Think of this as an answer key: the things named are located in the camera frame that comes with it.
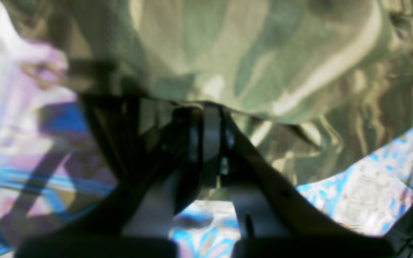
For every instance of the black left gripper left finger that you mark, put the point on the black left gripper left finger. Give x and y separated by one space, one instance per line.
134 221

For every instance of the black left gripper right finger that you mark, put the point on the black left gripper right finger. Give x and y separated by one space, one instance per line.
275 220

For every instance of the camouflage T-shirt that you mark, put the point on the camouflage T-shirt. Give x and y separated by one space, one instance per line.
315 85

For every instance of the patterned tile tablecloth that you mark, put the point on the patterned tile tablecloth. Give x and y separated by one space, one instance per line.
52 170

